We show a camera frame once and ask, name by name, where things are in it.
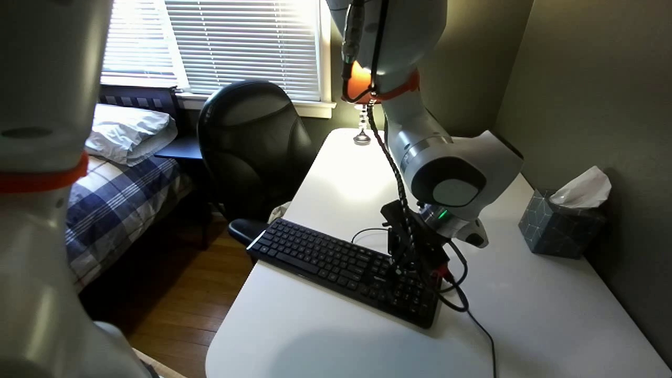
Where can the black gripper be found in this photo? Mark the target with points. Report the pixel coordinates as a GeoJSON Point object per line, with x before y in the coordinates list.
{"type": "Point", "coordinates": [414, 245]}

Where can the black computer keyboard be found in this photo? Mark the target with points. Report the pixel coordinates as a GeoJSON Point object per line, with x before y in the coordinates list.
{"type": "Point", "coordinates": [350, 269]}

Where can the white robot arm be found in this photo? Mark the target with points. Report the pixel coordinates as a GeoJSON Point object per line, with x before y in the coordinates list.
{"type": "Point", "coordinates": [48, 76]}

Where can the grey tissue box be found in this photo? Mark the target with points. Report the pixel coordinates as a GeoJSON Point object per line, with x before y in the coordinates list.
{"type": "Point", "coordinates": [569, 219]}

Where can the desk lamp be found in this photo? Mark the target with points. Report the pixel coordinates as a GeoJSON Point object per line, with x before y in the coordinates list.
{"type": "Point", "coordinates": [358, 92]}

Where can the black office chair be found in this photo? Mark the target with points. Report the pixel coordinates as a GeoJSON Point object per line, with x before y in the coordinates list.
{"type": "Point", "coordinates": [254, 150]}

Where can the white window blinds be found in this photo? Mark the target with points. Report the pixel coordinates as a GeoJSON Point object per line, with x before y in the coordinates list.
{"type": "Point", "coordinates": [205, 45]}

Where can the blue plaid bed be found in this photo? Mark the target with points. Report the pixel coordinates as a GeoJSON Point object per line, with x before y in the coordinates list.
{"type": "Point", "coordinates": [113, 206]}

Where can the white pillow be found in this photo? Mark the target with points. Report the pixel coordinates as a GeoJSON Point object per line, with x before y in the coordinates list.
{"type": "Point", "coordinates": [128, 134]}

